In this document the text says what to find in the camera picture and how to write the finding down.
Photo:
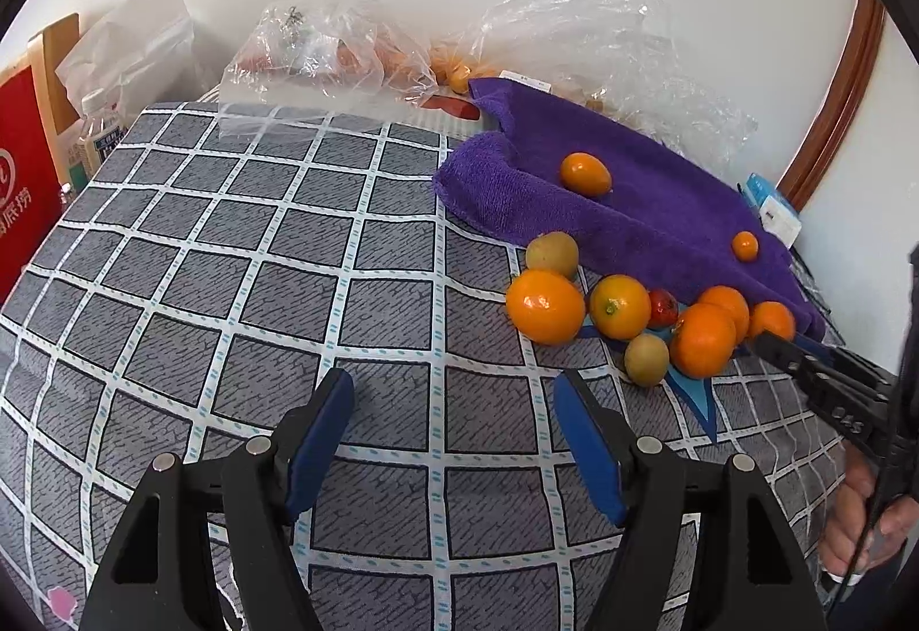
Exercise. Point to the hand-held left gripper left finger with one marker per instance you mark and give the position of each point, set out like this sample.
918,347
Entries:
323,437

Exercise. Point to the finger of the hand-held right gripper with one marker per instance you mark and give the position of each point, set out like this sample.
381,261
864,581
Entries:
840,408
854,365

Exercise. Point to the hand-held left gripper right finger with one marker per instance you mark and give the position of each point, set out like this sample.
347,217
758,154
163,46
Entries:
585,437

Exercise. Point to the round orange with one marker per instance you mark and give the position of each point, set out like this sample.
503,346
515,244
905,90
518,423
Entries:
703,340
772,318
732,302

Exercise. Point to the orange with green stem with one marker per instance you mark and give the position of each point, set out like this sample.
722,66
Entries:
619,306

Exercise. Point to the large orange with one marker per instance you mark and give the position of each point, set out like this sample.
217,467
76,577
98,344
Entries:
546,306

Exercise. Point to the small red apple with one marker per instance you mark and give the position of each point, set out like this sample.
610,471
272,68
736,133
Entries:
662,308

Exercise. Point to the person's right hand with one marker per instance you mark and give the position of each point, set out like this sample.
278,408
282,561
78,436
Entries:
847,516

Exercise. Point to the blue star-shaped felt mat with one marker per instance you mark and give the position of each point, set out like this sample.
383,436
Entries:
693,397

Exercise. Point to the grey checkered bedsheet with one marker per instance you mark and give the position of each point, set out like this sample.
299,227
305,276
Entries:
251,315

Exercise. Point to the small orange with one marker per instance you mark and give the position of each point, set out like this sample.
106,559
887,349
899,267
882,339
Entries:
745,245

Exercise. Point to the blue white tissue pack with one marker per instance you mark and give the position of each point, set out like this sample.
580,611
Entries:
772,211

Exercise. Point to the purple towel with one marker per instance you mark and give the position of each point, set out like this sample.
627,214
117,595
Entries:
646,207

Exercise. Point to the oval orange kumquat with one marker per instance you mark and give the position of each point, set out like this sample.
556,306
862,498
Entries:
585,173

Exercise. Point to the small pink scrap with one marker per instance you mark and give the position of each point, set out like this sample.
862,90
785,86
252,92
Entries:
61,604

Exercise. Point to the clear plastic bottle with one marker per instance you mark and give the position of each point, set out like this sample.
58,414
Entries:
93,135

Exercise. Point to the pile of bagged oranges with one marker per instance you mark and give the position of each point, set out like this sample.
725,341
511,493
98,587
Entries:
454,72

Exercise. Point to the large clear plastic bag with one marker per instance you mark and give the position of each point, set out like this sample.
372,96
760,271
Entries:
610,42

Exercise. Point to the red paper bag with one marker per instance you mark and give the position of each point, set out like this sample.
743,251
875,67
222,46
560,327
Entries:
25,171

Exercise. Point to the small clear plastic bag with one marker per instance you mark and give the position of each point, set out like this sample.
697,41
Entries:
316,27

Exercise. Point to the white plastic bag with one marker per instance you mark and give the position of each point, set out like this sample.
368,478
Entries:
136,42

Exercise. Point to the brown cardboard box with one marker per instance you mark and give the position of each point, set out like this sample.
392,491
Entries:
57,56

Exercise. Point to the wooden door frame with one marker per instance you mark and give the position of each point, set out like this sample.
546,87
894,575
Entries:
840,99

